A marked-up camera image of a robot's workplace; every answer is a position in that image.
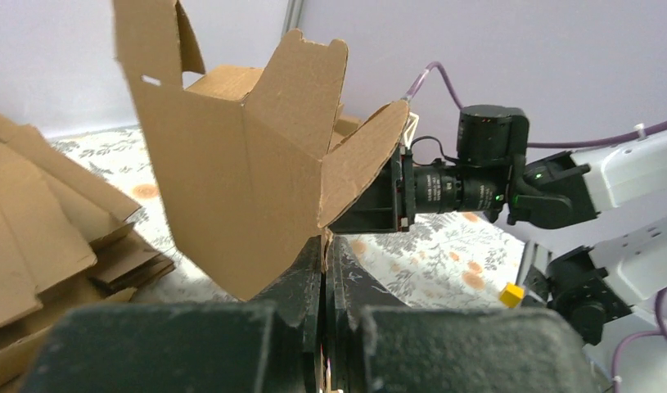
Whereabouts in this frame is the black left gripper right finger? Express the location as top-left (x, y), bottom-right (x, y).
top-left (325, 237), bottom-right (599, 392)

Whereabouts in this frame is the stack of flat cardboard sheets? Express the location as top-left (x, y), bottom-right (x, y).
top-left (0, 114), bottom-right (174, 392)

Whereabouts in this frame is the floral patterned tablecloth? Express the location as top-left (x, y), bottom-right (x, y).
top-left (50, 127), bottom-right (525, 309)

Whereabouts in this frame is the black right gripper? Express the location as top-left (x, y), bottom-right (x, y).
top-left (329, 105), bottom-right (530, 235)

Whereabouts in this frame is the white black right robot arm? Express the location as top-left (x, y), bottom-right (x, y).
top-left (331, 105), bottom-right (667, 391)

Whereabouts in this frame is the cardboard box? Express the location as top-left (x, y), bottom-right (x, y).
top-left (113, 1), bottom-right (410, 300)

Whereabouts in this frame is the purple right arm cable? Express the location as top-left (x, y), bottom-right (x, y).
top-left (402, 61), bottom-right (667, 151)

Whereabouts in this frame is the small yellow cube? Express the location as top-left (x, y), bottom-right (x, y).
top-left (498, 282), bottom-right (526, 309)

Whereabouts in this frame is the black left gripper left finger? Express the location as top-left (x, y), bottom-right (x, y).
top-left (20, 237), bottom-right (322, 392)

